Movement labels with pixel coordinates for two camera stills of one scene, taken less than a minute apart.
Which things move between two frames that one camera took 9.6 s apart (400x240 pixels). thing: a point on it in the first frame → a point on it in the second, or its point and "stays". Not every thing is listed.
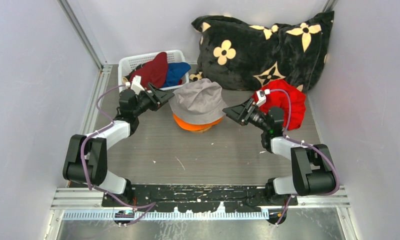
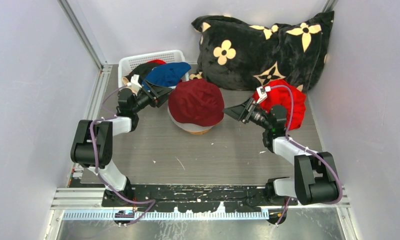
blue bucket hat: [175, 71] stays
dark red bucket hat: [154, 72] → [197, 102]
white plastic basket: [127, 65] stays
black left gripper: [161, 97] stays
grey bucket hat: [201, 102] → [188, 127]
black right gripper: [239, 113] stays
